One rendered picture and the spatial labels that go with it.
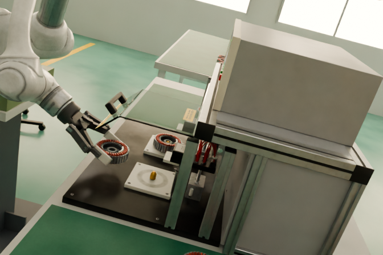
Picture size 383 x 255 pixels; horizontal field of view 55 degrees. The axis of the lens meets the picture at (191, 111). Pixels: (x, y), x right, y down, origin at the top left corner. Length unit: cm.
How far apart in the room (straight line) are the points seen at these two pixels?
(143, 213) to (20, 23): 63
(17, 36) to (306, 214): 90
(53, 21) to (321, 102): 111
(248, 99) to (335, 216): 38
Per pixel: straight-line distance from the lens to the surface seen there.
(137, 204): 114
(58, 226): 107
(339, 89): 101
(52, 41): 169
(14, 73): 103
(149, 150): 141
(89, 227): 107
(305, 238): 109
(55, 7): 159
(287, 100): 100
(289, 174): 97
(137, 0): 600
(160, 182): 124
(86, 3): 627
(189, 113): 106
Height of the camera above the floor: 146
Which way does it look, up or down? 21 degrees down
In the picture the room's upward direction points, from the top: 15 degrees clockwise
